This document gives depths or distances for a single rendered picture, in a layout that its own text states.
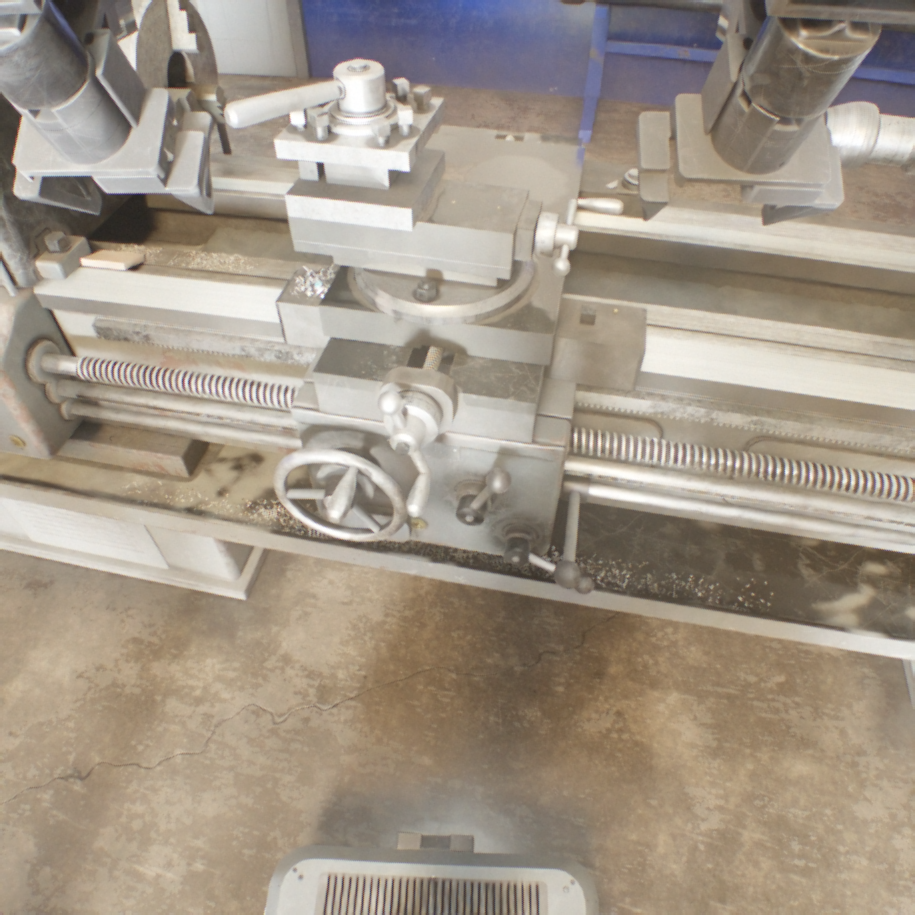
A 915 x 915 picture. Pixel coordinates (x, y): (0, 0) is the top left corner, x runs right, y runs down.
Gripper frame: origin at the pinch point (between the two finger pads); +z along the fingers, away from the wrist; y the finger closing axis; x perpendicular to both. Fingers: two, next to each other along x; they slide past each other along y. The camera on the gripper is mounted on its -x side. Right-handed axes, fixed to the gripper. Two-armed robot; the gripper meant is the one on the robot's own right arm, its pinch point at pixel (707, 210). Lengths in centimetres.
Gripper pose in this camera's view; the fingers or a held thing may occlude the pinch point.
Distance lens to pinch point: 60.0
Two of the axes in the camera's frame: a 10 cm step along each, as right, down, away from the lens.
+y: -10.0, -0.3, 0.2
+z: 0.2, 1.9, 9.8
